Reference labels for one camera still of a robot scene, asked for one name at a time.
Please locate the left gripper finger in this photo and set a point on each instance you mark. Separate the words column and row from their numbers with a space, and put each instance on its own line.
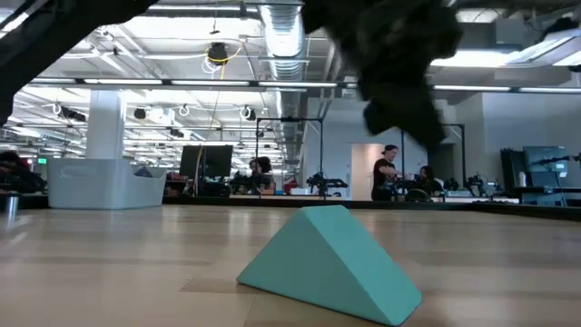
column 380, row 118
column 422, row 122

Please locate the background black robot arm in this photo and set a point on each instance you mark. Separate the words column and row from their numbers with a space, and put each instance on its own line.
column 324, row 183
column 476, row 184

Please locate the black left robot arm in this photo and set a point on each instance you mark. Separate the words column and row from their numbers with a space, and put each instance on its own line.
column 54, row 32

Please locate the person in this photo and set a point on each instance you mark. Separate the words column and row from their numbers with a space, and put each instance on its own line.
column 383, row 175
column 261, row 175
column 16, row 175
column 429, row 181

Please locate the black cabinet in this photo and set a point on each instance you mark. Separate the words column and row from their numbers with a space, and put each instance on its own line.
column 512, row 168

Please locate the white bottle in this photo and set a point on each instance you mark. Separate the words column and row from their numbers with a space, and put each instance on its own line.
column 522, row 179

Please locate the teal triangular foam prism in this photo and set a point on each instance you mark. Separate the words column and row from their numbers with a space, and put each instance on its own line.
column 327, row 263

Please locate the black computer monitor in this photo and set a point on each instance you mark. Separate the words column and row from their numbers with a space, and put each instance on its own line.
column 206, row 161

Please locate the overhead light bar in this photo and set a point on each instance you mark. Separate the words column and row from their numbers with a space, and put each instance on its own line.
column 204, row 82

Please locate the white building column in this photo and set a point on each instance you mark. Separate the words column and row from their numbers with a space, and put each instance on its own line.
column 105, row 131

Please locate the white plastic bin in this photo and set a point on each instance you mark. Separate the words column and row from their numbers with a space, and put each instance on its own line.
column 91, row 184

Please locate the silver metal cylinder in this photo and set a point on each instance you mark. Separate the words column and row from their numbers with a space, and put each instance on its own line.
column 12, row 206

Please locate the black metal rig frame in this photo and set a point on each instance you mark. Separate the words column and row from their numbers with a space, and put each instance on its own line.
column 462, row 154
column 290, row 120

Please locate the silver ribbed ventilation duct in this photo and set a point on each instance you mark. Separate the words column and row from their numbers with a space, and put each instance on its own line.
column 281, row 41

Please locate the wall-side computer monitor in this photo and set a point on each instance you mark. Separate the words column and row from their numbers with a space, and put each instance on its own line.
column 544, row 163

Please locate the black overhead camera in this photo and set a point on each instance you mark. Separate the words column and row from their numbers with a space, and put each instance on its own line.
column 218, row 52

